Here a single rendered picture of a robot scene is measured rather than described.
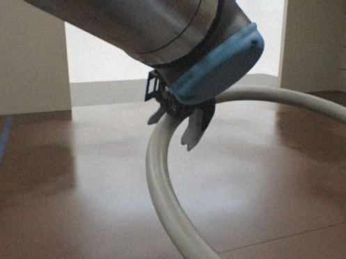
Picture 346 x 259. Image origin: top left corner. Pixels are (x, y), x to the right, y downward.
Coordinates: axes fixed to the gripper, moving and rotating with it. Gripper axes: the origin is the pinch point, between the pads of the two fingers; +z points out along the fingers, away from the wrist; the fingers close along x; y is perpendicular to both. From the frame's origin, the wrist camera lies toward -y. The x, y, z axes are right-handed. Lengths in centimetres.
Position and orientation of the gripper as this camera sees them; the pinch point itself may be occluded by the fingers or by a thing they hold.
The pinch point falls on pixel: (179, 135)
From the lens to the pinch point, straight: 62.7
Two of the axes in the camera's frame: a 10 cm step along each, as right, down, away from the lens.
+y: -5.9, 4.1, -7.0
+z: -1.6, 7.8, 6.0
